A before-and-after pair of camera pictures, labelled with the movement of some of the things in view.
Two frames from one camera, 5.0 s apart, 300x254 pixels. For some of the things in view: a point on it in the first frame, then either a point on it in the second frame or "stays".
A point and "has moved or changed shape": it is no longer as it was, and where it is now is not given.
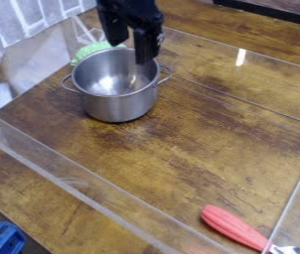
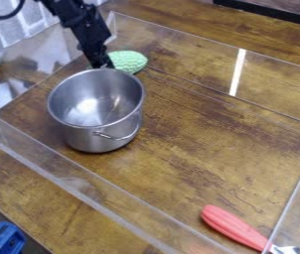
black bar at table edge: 260,10 stays
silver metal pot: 118,87 has moved or changed shape
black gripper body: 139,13 -> 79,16
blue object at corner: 3,239 stays
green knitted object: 86,52 -> 127,61
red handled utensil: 237,230 stays
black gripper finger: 147,42 -> 91,38
